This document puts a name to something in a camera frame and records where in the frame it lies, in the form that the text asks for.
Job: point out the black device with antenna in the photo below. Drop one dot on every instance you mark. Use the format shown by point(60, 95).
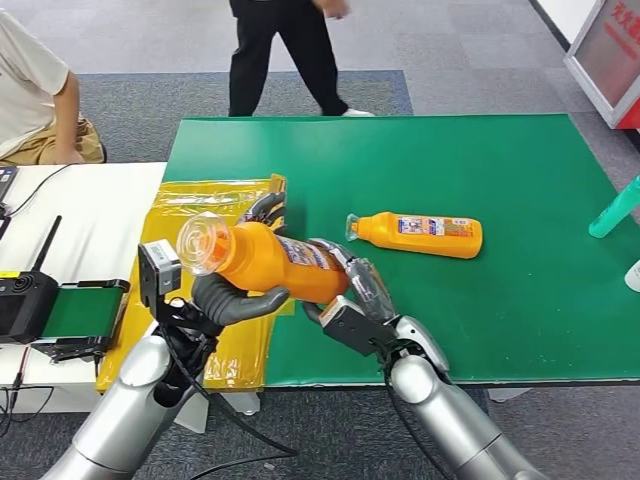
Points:
point(23, 308)

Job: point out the yellow foil cardboard box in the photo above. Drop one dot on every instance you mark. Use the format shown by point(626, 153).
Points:
point(235, 351)

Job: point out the dark keyboard device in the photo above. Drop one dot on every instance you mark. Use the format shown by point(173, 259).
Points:
point(6, 180)

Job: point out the seated person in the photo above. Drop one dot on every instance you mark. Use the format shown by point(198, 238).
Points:
point(25, 86)

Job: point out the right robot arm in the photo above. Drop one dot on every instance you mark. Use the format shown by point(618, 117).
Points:
point(450, 417)

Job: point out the red white sign board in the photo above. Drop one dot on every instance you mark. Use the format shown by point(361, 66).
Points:
point(610, 53)

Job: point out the walking person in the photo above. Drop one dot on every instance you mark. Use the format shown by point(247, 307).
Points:
point(265, 60)

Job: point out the white table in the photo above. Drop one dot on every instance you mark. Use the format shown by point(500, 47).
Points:
point(100, 218)

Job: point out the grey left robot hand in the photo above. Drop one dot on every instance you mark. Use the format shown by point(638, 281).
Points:
point(225, 305)

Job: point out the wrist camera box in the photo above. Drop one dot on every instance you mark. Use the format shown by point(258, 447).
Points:
point(162, 268)
point(355, 328)

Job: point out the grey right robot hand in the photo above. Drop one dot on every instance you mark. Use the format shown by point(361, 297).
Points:
point(370, 291)

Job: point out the white plastic object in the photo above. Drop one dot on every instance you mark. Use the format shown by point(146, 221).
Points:
point(635, 278)

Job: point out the small green belt conveyor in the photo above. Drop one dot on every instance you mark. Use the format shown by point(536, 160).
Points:
point(80, 311)

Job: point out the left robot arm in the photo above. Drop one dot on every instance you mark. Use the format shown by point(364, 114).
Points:
point(125, 417)

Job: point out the white table foot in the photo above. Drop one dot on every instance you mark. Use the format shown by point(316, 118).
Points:
point(507, 395)
point(195, 414)

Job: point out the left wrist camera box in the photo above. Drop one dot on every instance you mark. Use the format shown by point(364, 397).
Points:
point(162, 268)

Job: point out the teal plastic bottle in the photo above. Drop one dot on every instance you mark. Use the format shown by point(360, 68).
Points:
point(617, 210)

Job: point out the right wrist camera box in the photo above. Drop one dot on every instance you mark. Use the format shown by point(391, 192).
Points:
point(355, 328)

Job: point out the green table mat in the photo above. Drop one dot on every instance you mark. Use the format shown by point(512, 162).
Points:
point(450, 318)

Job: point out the orange detergent bottle clear cap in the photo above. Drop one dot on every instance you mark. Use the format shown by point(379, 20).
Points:
point(425, 242)
point(270, 262)

